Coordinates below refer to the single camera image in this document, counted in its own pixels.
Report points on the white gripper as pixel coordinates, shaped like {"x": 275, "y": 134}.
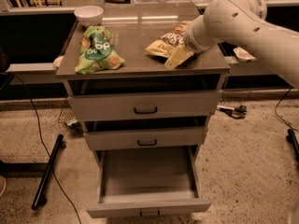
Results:
{"x": 193, "y": 42}

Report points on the brown chip bag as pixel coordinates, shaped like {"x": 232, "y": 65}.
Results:
{"x": 166, "y": 43}

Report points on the grey drawer cabinet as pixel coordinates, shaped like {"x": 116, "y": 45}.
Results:
{"x": 133, "y": 28}

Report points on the grey middle drawer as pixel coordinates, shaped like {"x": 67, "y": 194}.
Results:
{"x": 140, "y": 133}

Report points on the grey drawer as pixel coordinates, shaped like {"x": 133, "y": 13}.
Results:
{"x": 147, "y": 182}
{"x": 145, "y": 97}
{"x": 140, "y": 133}

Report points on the green snack bag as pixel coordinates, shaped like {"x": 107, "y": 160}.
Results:
{"x": 96, "y": 53}

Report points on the grey top drawer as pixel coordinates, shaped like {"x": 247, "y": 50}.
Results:
{"x": 145, "y": 97}

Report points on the grey bottom drawer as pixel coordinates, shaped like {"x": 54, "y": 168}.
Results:
{"x": 147, "y": 182}

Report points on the white foam container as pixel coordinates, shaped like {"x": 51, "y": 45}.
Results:
{"x": 242, "y": 55}

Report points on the white bowl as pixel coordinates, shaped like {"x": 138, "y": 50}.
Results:
{"x": 89, "y": 15}

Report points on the black right stand leg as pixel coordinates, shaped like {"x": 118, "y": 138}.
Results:
{"x": 291, "y": 138}

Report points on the black handled scissors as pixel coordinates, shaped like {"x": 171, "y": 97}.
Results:
{"x": 233, "y": 112}

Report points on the wire mesh basket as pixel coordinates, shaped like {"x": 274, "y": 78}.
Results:
{"x": 68, "y": 119}

